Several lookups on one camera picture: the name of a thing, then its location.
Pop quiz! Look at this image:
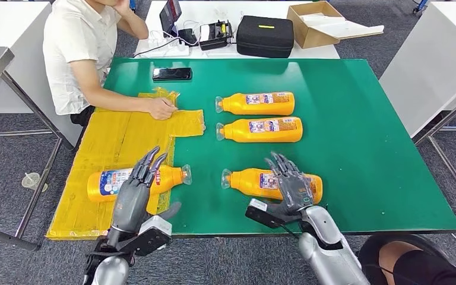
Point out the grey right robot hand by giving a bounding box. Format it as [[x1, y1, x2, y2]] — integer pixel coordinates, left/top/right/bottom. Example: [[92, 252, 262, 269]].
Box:
[[264, 152, 315, 216]]

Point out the person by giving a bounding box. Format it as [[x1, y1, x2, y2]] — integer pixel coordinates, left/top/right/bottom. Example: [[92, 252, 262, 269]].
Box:
[[42, 0, 179, 128], [378, 240, 456, 285]]

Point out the white sheet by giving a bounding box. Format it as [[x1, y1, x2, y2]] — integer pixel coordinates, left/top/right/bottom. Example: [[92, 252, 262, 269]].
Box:
[[299, 14, 385, 40]]

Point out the clear plastic cup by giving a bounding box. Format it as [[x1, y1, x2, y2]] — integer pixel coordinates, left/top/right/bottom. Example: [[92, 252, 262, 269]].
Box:
[[21, 172, 49, 194]]

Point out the black zip case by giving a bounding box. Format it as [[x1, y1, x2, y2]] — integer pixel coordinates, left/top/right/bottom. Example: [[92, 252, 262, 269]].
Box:
[[236, 15, 295, 59]]

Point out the black label printer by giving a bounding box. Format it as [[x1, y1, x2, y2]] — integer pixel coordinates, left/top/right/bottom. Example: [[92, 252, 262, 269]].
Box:
[[198, 20, 235, 51]]

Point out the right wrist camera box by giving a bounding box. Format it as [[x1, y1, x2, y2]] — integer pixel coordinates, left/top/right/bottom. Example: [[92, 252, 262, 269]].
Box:
[[245, 198, 292, 230]]

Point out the white power strip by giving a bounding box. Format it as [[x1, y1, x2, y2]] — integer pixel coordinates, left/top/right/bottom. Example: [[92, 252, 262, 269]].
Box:
[[135, 41, 190, 59]]

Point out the dark tablet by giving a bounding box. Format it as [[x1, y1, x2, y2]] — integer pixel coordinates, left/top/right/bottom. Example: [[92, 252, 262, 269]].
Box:
[[159, 0, 182, 38]]

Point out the black power adapter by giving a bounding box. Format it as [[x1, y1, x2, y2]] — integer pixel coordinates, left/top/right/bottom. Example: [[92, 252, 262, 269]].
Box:
[[178, 28, 200, 47]]

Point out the brown cardboard box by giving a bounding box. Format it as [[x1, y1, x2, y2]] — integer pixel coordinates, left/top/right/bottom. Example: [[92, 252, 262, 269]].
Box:
[[286, 1, 371, 49]]

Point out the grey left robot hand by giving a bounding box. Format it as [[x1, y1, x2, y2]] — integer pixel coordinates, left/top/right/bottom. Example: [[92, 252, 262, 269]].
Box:
[[111, 146, 182, 235]]

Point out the orange detergent bottle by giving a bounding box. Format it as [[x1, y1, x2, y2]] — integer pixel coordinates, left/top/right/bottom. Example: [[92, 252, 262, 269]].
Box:
[[216, 117, 304, 144], [87, 164, 192, 203], [220, 167, 324, 205], [215, 91, 296, 116]]

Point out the black smartphone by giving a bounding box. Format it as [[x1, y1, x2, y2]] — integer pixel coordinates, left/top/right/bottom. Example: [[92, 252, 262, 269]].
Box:
[[152, 67, 193, 82]]

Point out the black chair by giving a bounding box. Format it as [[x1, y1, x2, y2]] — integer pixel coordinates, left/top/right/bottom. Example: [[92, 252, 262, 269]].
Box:
[[357, 234, 456, 285]]

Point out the white table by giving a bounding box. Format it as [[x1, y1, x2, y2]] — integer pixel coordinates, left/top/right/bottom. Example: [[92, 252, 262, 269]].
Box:
[[133, 0, 341, 60], [378, 0, 456, 219], [0, 2, 83, 148]]

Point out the black power cable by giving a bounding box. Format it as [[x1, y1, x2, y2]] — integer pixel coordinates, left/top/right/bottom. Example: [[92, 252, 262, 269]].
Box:
[[132, 36, 179, 59]]

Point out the yellow taped cardboard mat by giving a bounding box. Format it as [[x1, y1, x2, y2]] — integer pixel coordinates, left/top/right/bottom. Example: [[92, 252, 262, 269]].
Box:
[[46, 87, 206, 240]]

